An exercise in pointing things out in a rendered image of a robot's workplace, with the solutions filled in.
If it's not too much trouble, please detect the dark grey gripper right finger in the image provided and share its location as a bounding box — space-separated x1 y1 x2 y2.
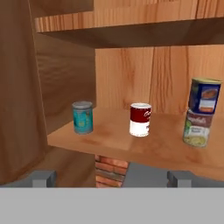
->
166 170 224 188

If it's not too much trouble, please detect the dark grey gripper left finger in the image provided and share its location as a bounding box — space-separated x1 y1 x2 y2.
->
1 170 58 188

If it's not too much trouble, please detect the wooden cabinet door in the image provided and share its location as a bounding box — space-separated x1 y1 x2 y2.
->
0 0 49 186

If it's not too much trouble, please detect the wooden cabinet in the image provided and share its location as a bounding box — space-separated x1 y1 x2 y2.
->
29 0 224 182

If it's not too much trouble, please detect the green and brown can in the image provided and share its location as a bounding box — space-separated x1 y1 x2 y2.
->
182 108 214 148

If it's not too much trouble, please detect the red and white can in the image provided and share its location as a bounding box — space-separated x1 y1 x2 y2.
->
129 101 152 137

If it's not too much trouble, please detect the teal can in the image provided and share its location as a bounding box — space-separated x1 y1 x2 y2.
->
72 101 95 135

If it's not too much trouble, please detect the blue can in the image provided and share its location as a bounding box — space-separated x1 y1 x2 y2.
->
187 77 223 116

